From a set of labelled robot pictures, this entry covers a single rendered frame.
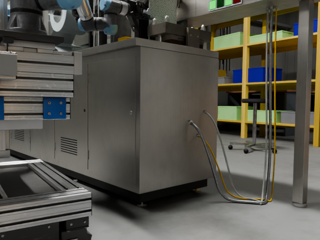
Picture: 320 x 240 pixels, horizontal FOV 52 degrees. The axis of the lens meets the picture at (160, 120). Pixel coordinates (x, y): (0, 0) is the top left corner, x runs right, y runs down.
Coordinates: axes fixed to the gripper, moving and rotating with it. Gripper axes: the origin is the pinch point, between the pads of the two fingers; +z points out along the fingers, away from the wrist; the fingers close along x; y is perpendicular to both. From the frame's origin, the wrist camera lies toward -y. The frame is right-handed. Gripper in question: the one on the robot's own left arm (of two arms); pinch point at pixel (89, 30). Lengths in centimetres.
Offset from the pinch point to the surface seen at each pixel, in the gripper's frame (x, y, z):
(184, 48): 25, 63, 23
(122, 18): 26.1, -5.1, 6.9
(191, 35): 37, 55, 23
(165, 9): 42, 30, 9
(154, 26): 22, 47, 8
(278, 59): 469, -348, 398
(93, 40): -0.9, -3.0, 7.9
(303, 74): 62, 106, 59
